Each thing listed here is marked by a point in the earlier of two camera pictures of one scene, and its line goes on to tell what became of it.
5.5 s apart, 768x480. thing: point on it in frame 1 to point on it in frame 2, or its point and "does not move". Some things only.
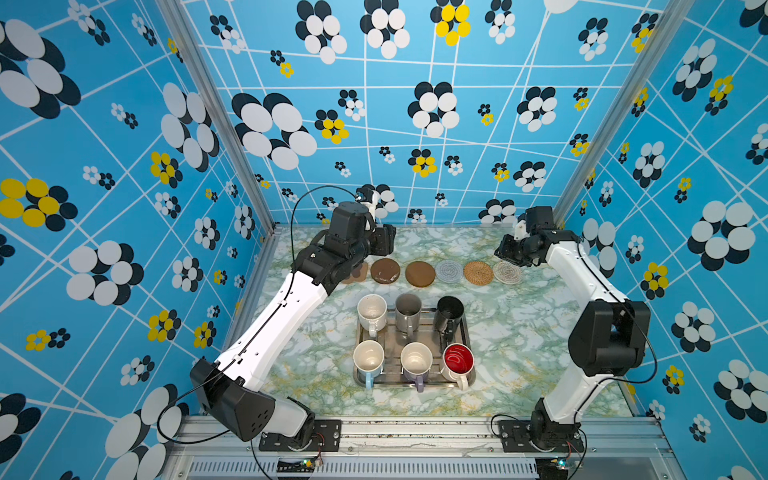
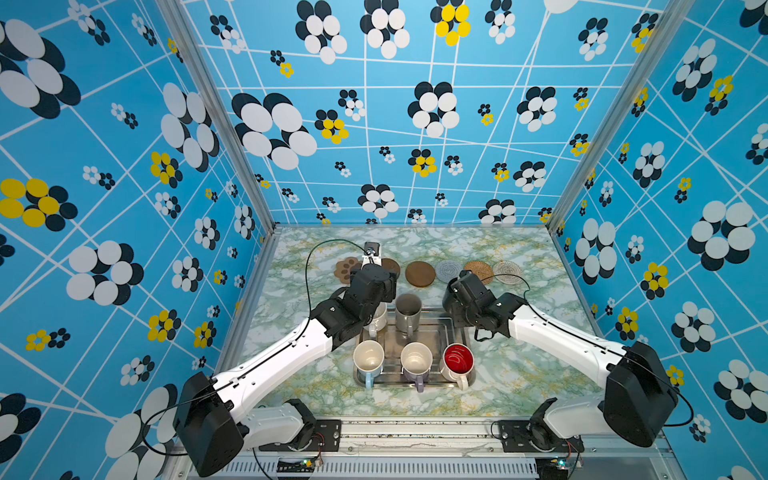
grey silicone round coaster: (449, 271) does not move
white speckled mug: (372, 313) does not move
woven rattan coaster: (478, 273) does not move
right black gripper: (504, 253) to (455, 311)
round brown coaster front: (385, 271) does not move
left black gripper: (384, 239) to (390, 288)
